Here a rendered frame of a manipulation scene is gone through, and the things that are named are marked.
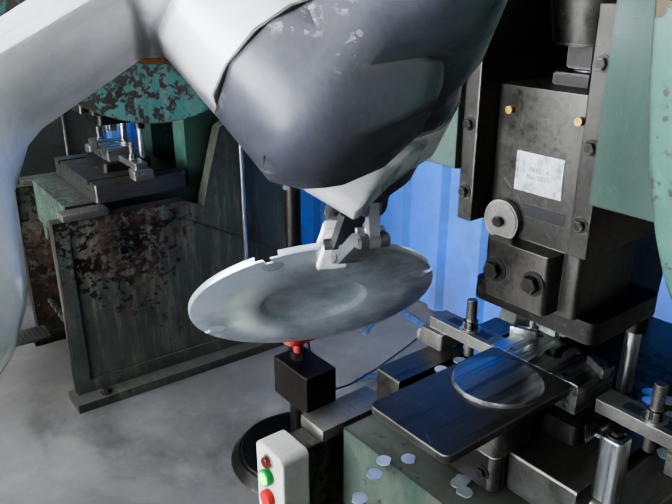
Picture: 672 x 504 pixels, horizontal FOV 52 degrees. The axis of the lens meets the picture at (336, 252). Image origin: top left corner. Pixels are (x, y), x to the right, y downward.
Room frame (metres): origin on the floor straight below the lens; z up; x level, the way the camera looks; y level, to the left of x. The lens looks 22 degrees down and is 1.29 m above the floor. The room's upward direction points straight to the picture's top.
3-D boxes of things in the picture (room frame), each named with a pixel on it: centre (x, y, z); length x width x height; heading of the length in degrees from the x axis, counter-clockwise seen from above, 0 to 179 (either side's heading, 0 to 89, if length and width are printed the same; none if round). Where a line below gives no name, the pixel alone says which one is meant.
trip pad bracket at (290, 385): (0.99, 0.05, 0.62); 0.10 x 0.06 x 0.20; 38
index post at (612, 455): (0.67, -0.33, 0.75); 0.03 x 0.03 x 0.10; 38
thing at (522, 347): (0.89, -0.32, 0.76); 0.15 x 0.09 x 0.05; 38
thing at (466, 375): (0.78, -0.18, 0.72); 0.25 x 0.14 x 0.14; 128
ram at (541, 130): (0.87, -0.29, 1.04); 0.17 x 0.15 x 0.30; 128
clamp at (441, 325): (1.02, -0.22, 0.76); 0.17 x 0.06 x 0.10; 38
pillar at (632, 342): (0.86, -0.42, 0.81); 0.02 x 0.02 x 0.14
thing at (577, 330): (0.89, -0.32, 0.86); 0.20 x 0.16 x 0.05; 38
